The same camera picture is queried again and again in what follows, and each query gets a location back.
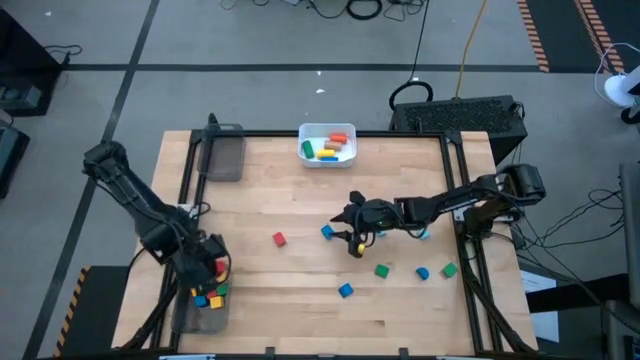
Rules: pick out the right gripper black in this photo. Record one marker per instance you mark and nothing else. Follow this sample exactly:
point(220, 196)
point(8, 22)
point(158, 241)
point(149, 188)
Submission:
point(375, 217)

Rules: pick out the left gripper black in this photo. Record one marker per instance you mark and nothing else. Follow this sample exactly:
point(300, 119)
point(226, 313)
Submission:
point(200, 260)

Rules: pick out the blue wooden cube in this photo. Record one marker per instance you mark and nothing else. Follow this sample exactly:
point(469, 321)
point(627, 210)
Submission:
point(200, 301)
point(327, 232)

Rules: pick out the red wooden cube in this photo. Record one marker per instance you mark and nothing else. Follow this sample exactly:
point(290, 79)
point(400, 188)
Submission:
point(220, 267)
point(212, 294)
point(279, 239)

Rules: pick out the green wooden cube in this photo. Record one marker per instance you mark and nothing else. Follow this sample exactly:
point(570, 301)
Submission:
point(222, 289)

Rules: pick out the blue wooden cylinder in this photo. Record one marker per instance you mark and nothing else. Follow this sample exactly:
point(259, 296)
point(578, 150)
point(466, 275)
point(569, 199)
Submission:
point(329, 159)

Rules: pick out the yellow wooden cylinder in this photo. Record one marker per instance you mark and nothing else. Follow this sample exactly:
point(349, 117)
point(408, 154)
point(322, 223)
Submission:
point(325, 153)

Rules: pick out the natural wooden cylinder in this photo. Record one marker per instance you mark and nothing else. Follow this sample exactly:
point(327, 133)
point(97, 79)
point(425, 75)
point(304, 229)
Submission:
point(333, 146)

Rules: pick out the green wooden cylinder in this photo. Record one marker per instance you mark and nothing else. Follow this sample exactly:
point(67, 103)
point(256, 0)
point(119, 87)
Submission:
point(308, 149)

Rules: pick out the orange wooden cylinder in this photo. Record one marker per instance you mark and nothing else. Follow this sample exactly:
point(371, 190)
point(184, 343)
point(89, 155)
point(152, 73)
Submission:
point(338, 137)

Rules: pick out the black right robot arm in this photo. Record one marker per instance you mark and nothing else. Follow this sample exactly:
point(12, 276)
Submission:
point(450, 200)

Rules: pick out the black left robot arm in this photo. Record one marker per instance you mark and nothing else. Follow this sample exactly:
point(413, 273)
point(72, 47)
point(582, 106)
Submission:
point(135, 200)

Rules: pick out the grey translucent bin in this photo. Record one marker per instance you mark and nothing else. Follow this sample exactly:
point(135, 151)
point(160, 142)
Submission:
point(222, 155)
point(200, 322)

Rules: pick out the white plastic bin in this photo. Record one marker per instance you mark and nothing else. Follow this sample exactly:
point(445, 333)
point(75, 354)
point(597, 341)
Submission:
point(345, 152)

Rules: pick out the black mat yellow striped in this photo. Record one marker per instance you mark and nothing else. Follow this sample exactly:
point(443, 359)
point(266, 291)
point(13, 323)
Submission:
point(100, 310)

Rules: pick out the black computer tower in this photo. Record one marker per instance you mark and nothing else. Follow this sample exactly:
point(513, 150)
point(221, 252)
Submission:
point(460, 117)

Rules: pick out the white paper sheet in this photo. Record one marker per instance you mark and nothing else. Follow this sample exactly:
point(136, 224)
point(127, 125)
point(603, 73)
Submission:
point(546, 325)
point(537, 282)

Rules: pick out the black equipment case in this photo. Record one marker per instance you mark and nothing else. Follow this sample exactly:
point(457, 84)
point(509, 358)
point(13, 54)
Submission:
point(10, 155)

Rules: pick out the black floor beam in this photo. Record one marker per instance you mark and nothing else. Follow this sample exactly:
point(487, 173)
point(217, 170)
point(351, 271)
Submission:
point(575, 295)

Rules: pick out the black cabinet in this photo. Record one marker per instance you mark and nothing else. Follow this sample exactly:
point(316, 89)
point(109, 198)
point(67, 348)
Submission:
point(25, 60)

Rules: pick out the grey cabinet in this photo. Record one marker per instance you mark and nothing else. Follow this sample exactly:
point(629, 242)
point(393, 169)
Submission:
point(631, 225)

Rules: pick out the black mat orange striped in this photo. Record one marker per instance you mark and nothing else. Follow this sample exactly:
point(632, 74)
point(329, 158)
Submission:
point(560, 30)

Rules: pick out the white round device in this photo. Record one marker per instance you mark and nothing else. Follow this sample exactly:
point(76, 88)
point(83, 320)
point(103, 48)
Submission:
point(617, 90)

